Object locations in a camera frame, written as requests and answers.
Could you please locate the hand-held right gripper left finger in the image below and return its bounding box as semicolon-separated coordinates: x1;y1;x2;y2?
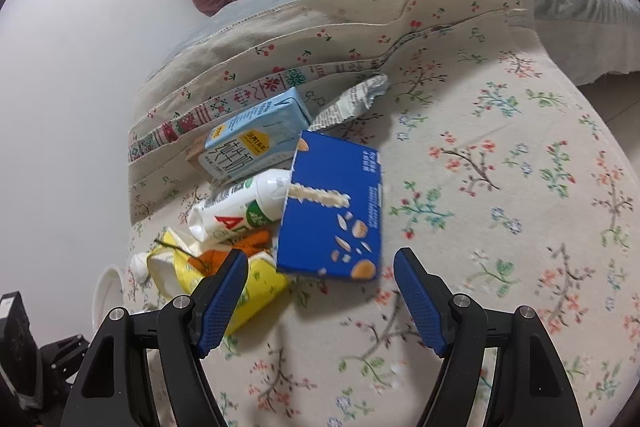
60;249;249;427

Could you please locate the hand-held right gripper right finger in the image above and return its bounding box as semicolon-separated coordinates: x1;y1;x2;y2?
393;248;583;427

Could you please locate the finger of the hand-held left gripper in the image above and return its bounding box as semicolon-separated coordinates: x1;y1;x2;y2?
40;334;93;378

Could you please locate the blue cardboard box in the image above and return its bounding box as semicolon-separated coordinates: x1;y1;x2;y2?
276;130;383;283

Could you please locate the light blue milk carton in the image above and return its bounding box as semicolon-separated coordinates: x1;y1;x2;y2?
197;87;312;182

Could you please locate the yellow snack bag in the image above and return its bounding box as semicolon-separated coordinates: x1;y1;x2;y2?
146;227;291;335

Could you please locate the white bottle green red label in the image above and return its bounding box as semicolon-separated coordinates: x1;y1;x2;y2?
188;169;293;244

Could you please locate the floral beige bed cloth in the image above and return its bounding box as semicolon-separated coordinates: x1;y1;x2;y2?
122;0;640;427

